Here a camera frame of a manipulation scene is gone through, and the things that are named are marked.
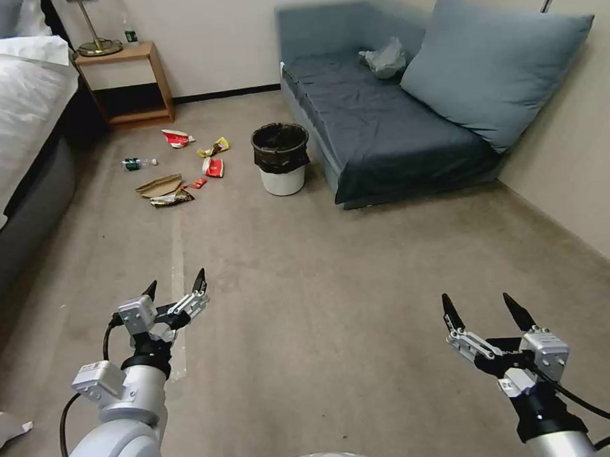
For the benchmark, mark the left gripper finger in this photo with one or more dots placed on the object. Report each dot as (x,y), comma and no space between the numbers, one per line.
(150,290)
(192,303)

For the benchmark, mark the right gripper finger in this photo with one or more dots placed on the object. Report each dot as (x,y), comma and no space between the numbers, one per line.
(469,344)
(519,315)

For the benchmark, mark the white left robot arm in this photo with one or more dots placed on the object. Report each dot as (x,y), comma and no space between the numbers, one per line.
(117,445)

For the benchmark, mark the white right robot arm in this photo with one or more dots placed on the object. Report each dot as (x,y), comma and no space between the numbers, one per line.
(563,445)

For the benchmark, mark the white trash can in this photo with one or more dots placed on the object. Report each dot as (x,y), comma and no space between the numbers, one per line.
(283,181)

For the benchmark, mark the dark brown snack bag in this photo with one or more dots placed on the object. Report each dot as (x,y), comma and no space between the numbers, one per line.
(174,198)

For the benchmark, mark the brown cardboard piece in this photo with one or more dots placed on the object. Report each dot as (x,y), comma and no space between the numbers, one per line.
(158,185)

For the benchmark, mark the small red packet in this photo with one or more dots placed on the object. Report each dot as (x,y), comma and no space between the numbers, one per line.
(196,184)

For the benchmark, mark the empty bottle green label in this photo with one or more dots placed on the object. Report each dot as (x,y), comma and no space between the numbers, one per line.
(132,164)

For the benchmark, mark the red white carton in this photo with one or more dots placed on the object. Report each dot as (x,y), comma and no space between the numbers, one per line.
(214,167)

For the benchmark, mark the grey bed base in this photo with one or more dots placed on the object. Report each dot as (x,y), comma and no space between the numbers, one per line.
(29,218)

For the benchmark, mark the red white crumpled wrapper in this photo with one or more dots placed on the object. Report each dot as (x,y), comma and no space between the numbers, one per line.
(176,138)

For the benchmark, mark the yellow snack wrapper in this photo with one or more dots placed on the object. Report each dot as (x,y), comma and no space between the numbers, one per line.
(214,147)

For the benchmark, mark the black bin liner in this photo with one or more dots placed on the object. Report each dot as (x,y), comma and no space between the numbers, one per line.
(279,149)

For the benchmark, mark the black baseboard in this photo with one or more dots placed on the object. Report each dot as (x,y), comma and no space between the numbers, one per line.
(225,95)

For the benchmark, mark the blue grey sofa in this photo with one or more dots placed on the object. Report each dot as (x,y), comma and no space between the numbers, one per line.
(382,136)

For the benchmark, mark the white bed duvet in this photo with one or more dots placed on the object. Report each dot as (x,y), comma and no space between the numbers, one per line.
(15,108)

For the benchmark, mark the wooden nightstand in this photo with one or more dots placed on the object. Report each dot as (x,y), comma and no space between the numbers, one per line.
(119,55)

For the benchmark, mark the large blue cushion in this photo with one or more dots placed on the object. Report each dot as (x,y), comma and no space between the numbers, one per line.
(489,67)

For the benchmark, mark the brass table lamp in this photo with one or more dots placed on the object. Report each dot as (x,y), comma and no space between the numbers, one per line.
(97,45)

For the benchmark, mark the clear bottle green label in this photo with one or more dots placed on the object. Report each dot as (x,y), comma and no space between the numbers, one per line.
(131,35)

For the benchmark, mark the black headboard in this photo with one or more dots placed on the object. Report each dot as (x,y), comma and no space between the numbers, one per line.
(60,24)

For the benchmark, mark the crumpled grey plastic bag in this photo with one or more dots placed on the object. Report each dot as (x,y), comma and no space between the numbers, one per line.
(384,58)

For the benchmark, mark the white bed pillow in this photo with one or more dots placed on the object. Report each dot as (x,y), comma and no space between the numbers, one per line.
(32,18)

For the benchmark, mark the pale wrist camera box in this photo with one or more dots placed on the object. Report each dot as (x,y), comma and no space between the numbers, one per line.
(135,314)
(547,352)

